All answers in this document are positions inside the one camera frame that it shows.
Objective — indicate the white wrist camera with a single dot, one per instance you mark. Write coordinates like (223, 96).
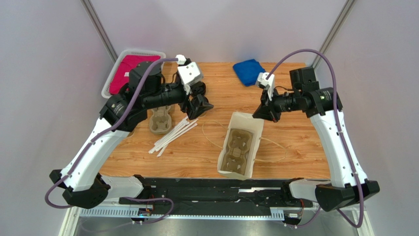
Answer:
(189, 74)
(266, 82)

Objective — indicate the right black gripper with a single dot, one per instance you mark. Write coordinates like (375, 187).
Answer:
(269, 106)

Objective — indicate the white plastic basket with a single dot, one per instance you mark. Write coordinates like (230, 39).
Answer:
(105, 91)

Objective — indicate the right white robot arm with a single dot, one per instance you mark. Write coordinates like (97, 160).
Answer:
(348, 181)

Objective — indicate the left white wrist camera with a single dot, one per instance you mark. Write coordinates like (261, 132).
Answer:
(189, 74)

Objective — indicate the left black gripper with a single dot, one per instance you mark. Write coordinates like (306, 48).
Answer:
(192, 113)

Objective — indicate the blue folded cloth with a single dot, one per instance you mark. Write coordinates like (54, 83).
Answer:
(248, 71)

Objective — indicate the stack of black lids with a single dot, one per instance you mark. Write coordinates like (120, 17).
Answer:
(199, 88)

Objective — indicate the single black cup lid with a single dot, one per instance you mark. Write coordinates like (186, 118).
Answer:
(199, 99)

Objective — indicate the magenta folded cloth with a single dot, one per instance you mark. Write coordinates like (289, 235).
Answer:
(128, 62)

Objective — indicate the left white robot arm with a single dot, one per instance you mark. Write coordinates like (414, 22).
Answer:
(82, 183)

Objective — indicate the beige paper bag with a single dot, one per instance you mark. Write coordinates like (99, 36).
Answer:
(243, 121)

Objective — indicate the aluminium frame rail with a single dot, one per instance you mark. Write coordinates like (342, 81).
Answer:
(123, 217)

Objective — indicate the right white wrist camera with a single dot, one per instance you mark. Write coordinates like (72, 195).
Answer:
(266, 82)

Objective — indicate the white wrapped straw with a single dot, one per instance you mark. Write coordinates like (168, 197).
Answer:
(176, 135)
(161, 150)
(153, 149)
(177, 128)
(182, 127)

